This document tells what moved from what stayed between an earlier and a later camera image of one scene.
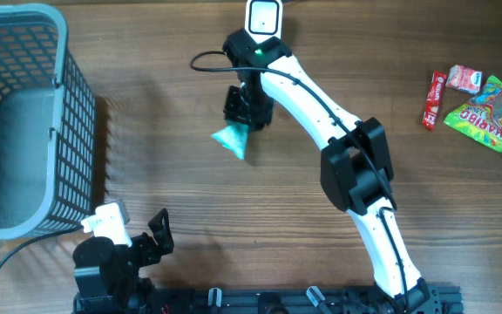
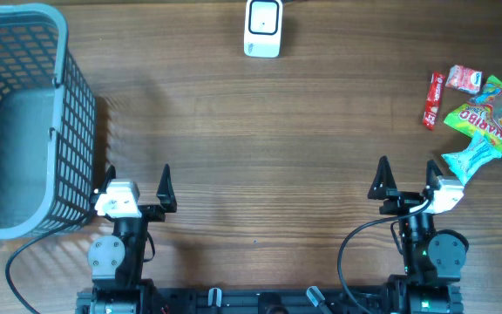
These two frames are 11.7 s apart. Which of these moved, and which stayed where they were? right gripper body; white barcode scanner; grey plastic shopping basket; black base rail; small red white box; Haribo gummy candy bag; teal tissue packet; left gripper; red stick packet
Moved: left gripper; right gripper body; teal tissue packet
Stayed: black base rail; grey plastic shopping basket; small red white box; red stick packet; Haribo gummy candy bag; white barcode scanner
